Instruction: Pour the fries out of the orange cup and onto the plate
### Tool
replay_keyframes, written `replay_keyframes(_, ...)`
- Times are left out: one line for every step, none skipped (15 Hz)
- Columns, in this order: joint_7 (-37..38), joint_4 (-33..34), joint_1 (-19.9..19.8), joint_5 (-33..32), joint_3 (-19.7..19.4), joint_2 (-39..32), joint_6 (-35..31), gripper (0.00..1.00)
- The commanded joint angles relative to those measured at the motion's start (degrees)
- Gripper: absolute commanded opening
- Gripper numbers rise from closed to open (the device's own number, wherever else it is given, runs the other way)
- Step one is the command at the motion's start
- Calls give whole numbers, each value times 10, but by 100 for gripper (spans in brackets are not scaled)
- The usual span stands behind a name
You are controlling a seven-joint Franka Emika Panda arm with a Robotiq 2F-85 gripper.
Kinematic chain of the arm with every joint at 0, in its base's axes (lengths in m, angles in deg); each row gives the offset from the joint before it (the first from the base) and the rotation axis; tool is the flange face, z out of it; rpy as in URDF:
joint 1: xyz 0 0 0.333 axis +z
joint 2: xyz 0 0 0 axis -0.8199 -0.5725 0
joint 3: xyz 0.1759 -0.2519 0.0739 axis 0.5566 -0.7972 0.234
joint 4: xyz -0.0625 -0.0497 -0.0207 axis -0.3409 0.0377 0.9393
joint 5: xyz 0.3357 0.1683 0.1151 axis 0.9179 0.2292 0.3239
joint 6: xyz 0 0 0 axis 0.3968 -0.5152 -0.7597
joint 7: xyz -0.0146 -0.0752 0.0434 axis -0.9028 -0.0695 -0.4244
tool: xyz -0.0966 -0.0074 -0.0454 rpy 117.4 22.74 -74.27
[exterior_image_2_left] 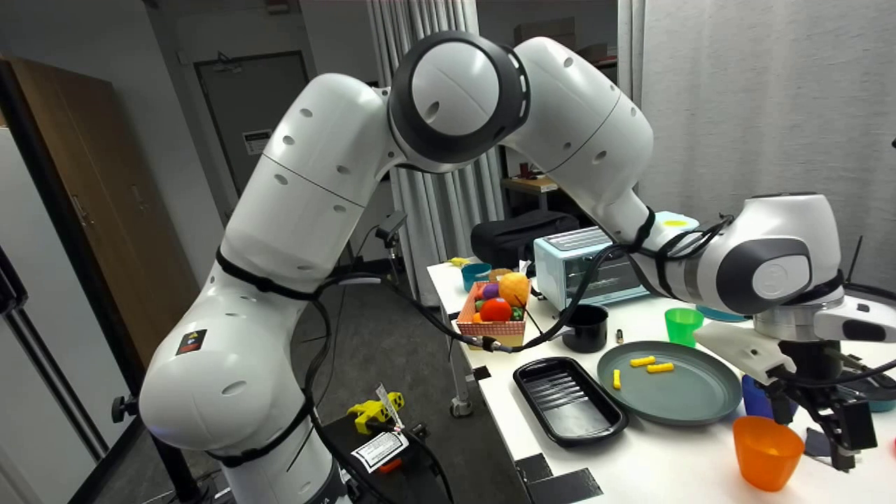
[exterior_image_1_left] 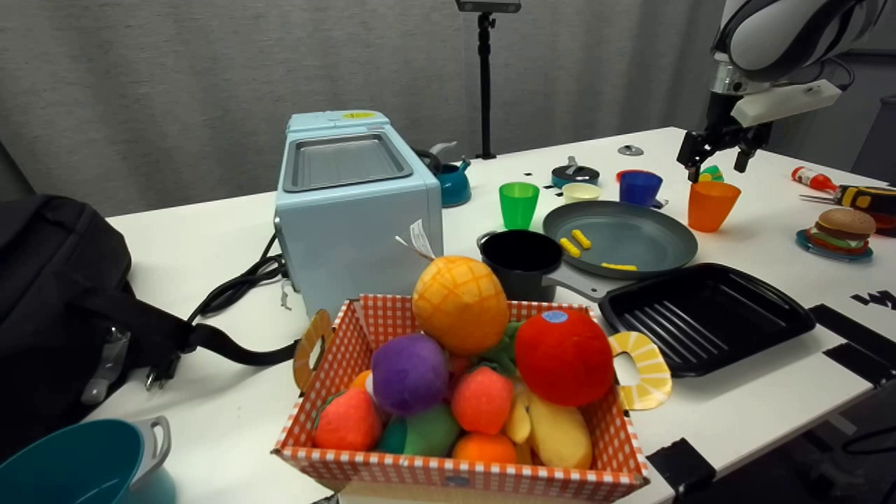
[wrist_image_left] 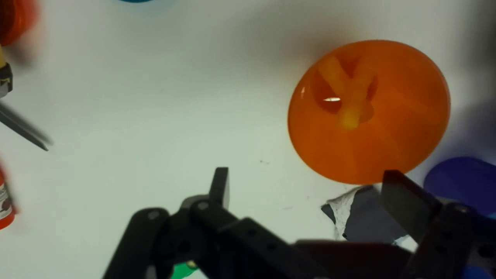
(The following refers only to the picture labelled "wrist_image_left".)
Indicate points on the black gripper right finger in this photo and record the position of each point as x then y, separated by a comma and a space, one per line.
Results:
408, 203

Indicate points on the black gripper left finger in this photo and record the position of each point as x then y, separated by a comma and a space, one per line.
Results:
219, 188

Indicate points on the orange plastic cup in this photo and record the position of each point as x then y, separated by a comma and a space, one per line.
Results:
393, 124

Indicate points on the yellow toy fry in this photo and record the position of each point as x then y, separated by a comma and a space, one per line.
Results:
354, 116
335, 75

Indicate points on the blue plastic cup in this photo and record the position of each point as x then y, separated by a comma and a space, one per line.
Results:
462, 183

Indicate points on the teal small plate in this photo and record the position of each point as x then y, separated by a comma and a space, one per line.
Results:
135, 0

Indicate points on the grey crumpled cloth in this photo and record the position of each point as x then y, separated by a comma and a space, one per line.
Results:
362, 219

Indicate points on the yellow black tape measure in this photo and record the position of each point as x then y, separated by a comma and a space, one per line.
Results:
16, 121

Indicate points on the red toy ketchup bottle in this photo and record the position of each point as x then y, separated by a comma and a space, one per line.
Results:
4, 203

